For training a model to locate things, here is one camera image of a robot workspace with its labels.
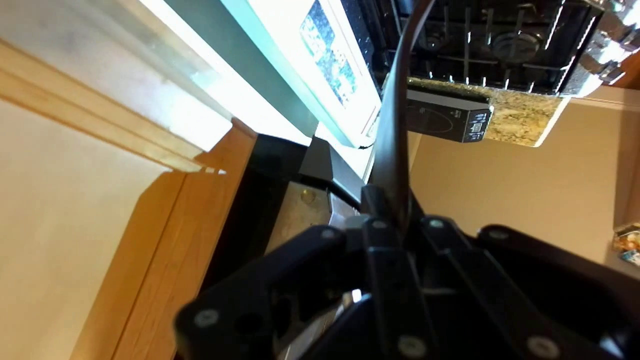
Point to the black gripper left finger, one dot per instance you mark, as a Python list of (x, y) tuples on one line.
[(292, 280)]

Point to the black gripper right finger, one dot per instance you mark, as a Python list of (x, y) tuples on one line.
[(506, 286)]

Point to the dark wooden spatula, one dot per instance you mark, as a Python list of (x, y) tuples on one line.
[(396, 132)]

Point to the wooden upper cabinet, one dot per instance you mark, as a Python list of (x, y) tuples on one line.
[(172, 266)]

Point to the stainless steel gas stove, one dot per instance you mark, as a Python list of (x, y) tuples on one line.
[(506, 46)]

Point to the black camera with label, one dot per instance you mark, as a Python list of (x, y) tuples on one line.
[(442, 116)]

